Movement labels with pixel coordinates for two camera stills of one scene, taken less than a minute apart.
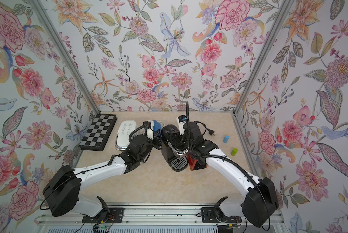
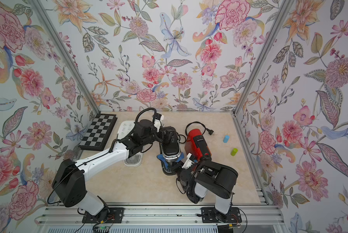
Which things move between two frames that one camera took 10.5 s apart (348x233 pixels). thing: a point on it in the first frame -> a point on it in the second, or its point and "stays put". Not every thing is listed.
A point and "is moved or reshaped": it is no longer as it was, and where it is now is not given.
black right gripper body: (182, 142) -> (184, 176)
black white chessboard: (97, 134) stays put
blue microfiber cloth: (157, 125) is moved or reshaped
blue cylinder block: (226, 138) stays put
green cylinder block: (234, 152) stays put
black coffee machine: (174, 147) is moved or reshaped
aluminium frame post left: (45, 18) stays put
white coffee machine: (126, 127) stays put
